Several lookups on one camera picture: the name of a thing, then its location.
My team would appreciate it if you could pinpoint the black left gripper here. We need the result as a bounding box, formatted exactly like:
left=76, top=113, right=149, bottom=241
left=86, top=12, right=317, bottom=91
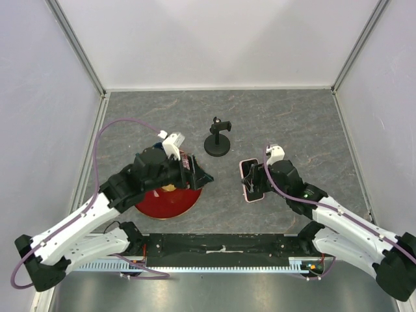
left=144, top=151, right=214, bottom=192

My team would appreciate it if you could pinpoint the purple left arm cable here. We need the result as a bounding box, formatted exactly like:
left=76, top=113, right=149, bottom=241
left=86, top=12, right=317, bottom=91
left=10, top=118, right=170, bottom=289

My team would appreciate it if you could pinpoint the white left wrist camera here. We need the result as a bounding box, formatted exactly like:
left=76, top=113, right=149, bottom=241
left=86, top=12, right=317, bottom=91
left=157, top=130, right=185, bottom=161

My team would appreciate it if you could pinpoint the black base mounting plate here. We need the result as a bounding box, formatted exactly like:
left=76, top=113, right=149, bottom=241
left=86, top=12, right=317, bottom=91
left=131, top=233, right=322, bottom=257

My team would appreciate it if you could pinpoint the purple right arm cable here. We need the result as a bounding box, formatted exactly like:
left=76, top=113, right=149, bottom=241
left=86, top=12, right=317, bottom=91
left=262, top=142, right=416, bottom=282

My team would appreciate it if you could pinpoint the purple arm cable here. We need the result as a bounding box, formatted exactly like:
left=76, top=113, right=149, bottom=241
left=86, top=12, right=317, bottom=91
left=262, top=142, right=416, bottom=282
left=10, top=118, right=170, bottom=289

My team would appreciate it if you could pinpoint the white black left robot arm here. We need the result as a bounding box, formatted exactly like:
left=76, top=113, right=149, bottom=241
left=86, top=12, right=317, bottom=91
left=14, top=147, right=214, bottom=292

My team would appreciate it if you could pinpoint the red round tray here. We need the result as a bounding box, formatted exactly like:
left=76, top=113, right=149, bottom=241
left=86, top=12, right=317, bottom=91
left=133, top=149, right=202, bottom=221

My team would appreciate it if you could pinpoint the light blue cable duct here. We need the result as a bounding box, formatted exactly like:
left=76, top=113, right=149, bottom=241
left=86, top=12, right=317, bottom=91
left=76, top=256, right=321, bottom=273

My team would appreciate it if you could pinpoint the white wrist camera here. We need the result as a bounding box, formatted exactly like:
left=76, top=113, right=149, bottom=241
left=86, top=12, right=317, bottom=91
left=265, top=144, right=285, bottom=166
left=157, top=130, right=185, bottom=161

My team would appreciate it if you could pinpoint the aluminium frame post right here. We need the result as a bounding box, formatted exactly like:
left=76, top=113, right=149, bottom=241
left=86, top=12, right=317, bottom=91
left=331, top=0, right=391, bottom=95

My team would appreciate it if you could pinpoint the aluminium frame rail front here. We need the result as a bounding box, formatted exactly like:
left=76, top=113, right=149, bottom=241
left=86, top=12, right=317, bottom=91
left=45, top=232, right=400, bottom=260

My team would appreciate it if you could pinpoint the aluminium frame post left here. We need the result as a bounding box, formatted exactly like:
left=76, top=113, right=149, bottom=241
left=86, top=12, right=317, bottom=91
left=45, top=0, right=107, bottom=97

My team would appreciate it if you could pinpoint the clear drinking glass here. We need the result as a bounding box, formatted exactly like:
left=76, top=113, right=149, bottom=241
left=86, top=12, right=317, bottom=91
left=180, top=151, right=194, bottom=172

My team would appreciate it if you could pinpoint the aluminium frame post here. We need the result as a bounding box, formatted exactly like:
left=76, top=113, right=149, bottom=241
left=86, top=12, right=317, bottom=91
left=45, top=0, right=107, bottom=97
left=331, top=0, right=391, bottom=95

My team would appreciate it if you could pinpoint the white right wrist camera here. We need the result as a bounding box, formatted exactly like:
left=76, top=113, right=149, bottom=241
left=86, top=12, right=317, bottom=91
left=265, top=144, right=285, bottom=166

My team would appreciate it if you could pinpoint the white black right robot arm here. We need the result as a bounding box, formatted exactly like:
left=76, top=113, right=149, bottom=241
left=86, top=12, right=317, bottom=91
left=239, top=159, right=415, bottom=302

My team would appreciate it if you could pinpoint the phone with pink case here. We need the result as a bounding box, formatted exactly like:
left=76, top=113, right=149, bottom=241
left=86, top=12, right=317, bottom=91
left=239, top=158, right=265, bottom=203

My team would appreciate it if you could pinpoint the yellow mug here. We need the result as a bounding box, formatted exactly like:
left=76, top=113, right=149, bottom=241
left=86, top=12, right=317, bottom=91
left=162, top=184, right=176, bottom=192

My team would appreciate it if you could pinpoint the black phone stand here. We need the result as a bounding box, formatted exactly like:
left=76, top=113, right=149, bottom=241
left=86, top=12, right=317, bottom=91
left=204, top=117, right=232, bottom=157

